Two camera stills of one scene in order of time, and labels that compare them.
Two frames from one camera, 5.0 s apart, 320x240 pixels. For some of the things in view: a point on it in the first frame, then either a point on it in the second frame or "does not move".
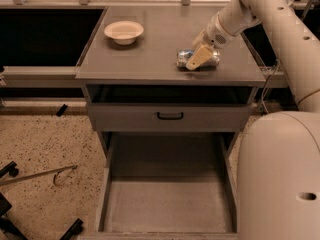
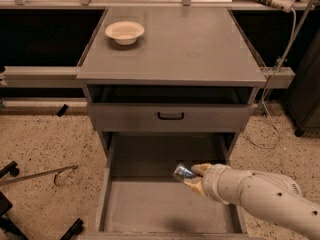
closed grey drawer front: (169, 118) does not move
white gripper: (214, 33) -> (214, 181)
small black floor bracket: (61, 110) does not move
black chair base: (11, 231) does not move
